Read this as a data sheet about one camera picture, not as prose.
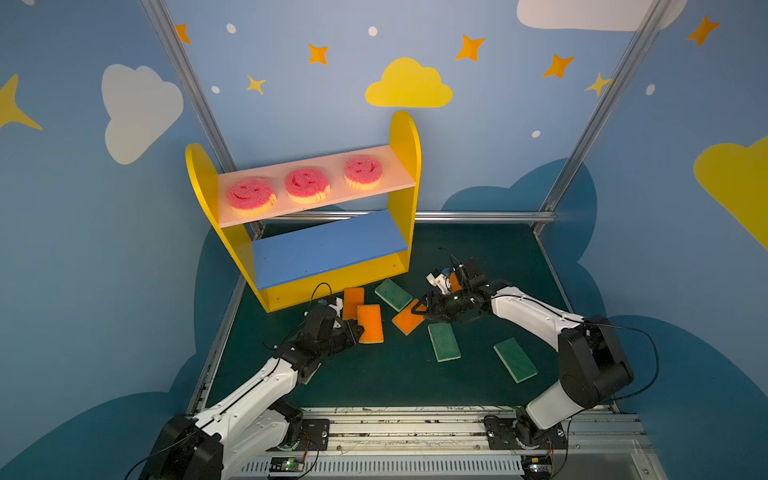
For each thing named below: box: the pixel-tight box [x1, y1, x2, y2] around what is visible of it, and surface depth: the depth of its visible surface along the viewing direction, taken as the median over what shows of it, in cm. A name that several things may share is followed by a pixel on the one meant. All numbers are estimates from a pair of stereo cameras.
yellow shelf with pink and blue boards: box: [185, 111, 422, 313], surface depth 93 cm
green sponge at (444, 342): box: [428, 323, 462, 363], surface depth 92 cm
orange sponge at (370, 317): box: [357, 304, 384, 343], surface depth 87 cm
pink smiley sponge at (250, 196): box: [226, 177, 277, 217], surface depth 68 cm
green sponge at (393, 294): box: [374, 278, 413, 312], surface depth 103 cm
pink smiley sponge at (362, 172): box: [343, 155, 383, 190], surface depth 75 cm
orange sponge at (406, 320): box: [392, 298, 427, 336], surface depth 95 cm
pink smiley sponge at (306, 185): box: [284, 168, 331, 204], surface depth 71 cm
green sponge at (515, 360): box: [493, 337, 539, 384], surface depth 89 cm
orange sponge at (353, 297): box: [343, 288, 364, 320], surface depth 102 cm
